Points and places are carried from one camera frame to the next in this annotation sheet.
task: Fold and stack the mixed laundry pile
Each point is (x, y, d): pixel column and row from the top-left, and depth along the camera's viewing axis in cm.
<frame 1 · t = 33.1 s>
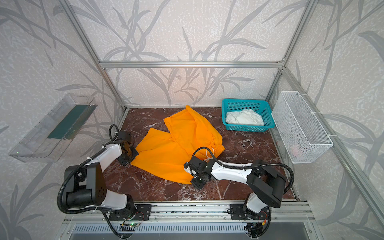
left hand: (134, 152, 91), fingers closed
right hand: (196, 177, 84), fingers open
orange drawstring shorts: (164, 155, 93), point 3 cm above the table
teal plastic basket: (261, 106, 115), point 6 cm above the table
white crumpled garment: (247, 116, 114), point 3 cm above the table

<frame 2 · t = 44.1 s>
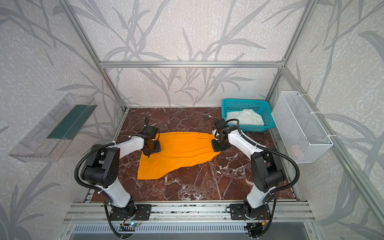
left hand: (158, 144, 97), fingers open
right hand: (216, 143, 91), fingers closed
orange drawstring shorts: (177, 149, 96), point 3 cm above the table
the other named things where they were.

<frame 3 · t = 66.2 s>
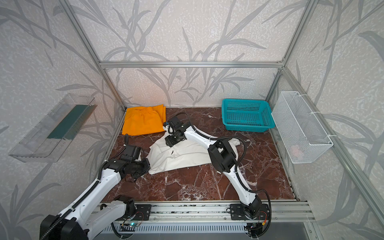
left hand: (153, 162, 83), fingers closed
right hand: (170, 136, 95), fingers open
orange drawstring shorts: (142, 120, 109), point 4 cm above the table
white crumpled garment: (162, 158, 91), point 3 cm above the table
the other named things where they were.

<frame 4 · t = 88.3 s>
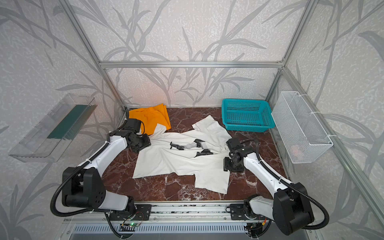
left hand: (150, 138, 88), fingers open
right hand: (227, 163, 84), fingers open
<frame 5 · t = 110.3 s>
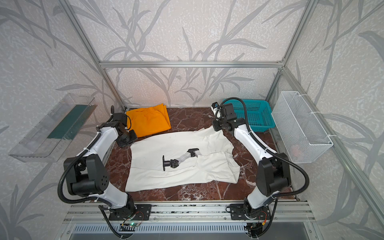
left hand: (135, 136, 89), fingers closed
right hand: (216, 116, 88), fingers closed
white crumpled garment: (145, 169, 90), on the table
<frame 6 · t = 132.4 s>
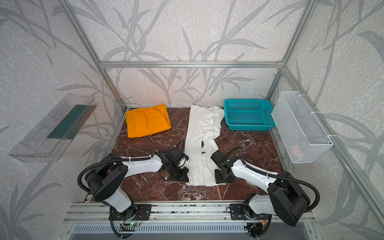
left hand: (189, 179, 83), fingers closed
right hand: (219, 175, 85), fingers open
white crumpled garment: (204, 125, 110), on the table
